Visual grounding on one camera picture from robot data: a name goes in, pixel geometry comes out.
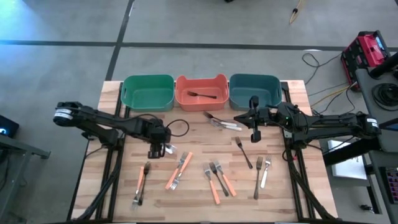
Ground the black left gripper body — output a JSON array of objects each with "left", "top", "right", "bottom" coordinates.
[{"left": 138, "top": 119, "right": 172, "bottom": 144}]

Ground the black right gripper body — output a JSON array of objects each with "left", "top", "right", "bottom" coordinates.
[{"left": 248, "top": 105, "right": 282, "bottom": 131}]

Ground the black metal fork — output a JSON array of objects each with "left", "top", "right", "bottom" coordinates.
[
  {"left": 252, "top": 156, "right": 264, "bottom": 200},
  {"left": 234, "top": 136, "right": 254, "bottom": 170},
  {"left": 208, "top": 161, "right": 230, "bottom": 197},
  {"left": 186, "top": 90, "right": 218, "bottom": 100}
]

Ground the orange-handled silver fork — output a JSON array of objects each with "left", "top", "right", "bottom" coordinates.
[
  {"left": 213, "top": 159, "right": 238, "bottom": 198},
  {"left": 202, "top": 163, "right": 221, "bottom": 205},
  {"left": 169, "top": 151, "right": 194, "bottom": 191},
  {"left": 164, "top": 151, "right": 190, "bottom": 191},
  {"left": 131, "top": 166, "right": 146, "bottom": 210}
]

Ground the teal plastic bin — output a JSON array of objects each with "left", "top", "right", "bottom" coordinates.
[{"left": 228, "top": 73, "right": 283, "bottom": 111}]

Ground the green plastic bin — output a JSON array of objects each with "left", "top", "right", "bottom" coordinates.
[{"left": 120, "top": 74, "right": 176, "bottom": 113}]

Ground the orange plastic bin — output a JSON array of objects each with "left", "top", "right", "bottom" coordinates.
[{"left": 175, "top": 73, "right": 230, "bottom": 112}]

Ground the white box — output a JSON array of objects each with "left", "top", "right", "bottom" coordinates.
[{"left": 327, "top": 139, "right": 368, "bottom": 181}]

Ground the grey side table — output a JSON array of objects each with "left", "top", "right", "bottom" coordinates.
[{"left": 354, "top": 52, "right": 398, "bottom": 154}]

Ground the red and black toolbox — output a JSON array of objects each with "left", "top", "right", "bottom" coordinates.
[{"left": 340, "top": 30, "right": 392, "bottom": 91}]

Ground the black cylindrical pole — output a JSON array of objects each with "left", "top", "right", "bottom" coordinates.
[{"left": 369, "top": 52, "right": 398, "bottom": 79}]

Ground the grey metal table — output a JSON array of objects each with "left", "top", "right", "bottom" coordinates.
[{"left": 0, "top": 133, "right": 52, "bottom": 220}]

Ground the dark device with coloured keys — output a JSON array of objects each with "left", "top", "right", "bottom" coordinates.
[{"left": 384, "top": 167, "right": 398, "bottom": 205}]

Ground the dark device with blue light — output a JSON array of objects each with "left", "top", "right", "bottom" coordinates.
[{"left": 0, "top": 114, "right": 20, "bottom": 138}]

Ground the orange-handled fork far left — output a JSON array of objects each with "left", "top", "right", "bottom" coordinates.
[{"left": 137, "top": 161, "right": 152, "bottom": 207}]

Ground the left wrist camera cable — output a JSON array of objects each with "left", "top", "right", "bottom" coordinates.
[{"left": 165, "top": 118, "right": 190, "bottom": 138}]

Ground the black floor cable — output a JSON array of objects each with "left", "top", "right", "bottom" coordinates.
[{"left": 301, "top": 52, "right": 343, "bottom": 85}]

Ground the yellow floor cable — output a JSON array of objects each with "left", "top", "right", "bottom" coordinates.
[{"left": 310, "top": 83, "right": 358, "bottom": 109}]

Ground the hanging yellow cord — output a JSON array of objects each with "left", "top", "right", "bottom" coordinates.
[{"left": 288, "top": 0, "right": 305, "bottom": 26}]

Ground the black cable coil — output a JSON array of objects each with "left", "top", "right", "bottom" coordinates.
[{"left": 371, "top": 83, "right": 398, "bottom": 108}]

